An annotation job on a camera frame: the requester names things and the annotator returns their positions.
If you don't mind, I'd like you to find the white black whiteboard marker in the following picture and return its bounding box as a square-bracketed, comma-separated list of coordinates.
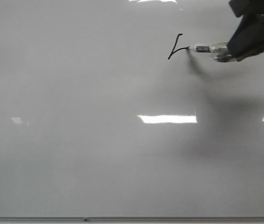
[186, 43, 228, 55]

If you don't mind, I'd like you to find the grey aluminium whiteboard frame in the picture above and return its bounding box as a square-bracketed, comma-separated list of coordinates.
[0, 217, 264, 223]

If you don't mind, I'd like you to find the white glossy whiteboard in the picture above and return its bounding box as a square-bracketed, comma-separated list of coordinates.
[0, 0, 264, 217]

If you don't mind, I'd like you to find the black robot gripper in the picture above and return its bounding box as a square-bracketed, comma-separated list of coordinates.
[227, 0, 264, 62]

